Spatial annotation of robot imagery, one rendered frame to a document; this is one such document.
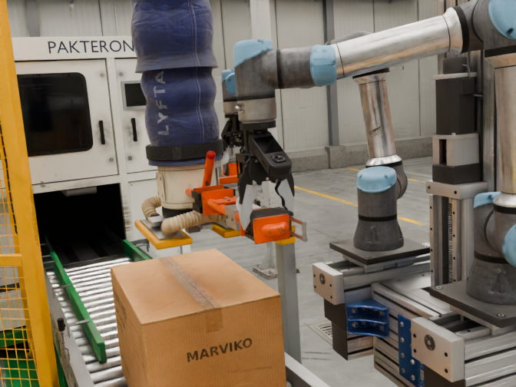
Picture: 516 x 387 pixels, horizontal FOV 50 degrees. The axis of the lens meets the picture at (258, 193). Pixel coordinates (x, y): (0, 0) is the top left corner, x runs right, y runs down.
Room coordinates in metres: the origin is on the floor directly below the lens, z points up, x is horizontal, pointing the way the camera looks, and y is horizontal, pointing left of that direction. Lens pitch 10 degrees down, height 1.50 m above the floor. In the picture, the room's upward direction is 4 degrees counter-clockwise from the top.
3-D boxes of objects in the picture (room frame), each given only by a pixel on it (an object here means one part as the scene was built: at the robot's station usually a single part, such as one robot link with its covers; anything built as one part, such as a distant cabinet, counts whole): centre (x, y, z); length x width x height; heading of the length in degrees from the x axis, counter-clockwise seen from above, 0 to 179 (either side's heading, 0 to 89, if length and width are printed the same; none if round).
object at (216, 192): (1.40, 0.11, 1.26); 0.10 x 0.08 x 0.06; 111
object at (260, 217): (1.07, -0.01, 1.25); 0.08 x 0.07 x 0.05; 21
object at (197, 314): (1.71, 0.25, 0.75); 0.60 x 0.40 x 0.40; 22
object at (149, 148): (1.63, 0.20, 1.37); 0.23 x 0.23 x 0.04
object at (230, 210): (1.20, 0.04, 1.25); 0.07 x 0.07 x 0.04; 21
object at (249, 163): (1.09, -0.01, 1.40); 0.09 x 0.08 x 0.12; 20
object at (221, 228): (1.67, 0.12, 1.15); 0.34 x 0.10 x 0.05; 21
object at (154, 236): (1.60, 0.29, 1.15); 0.34 x 0.10 x 0.05; 21
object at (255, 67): (1.09, -0.01, 1.56); 0.09 x 0.08 x 0.11; 85
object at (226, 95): (1.99, 0.06, 1.56); 0.09 x 0.08 x 0.11; 64
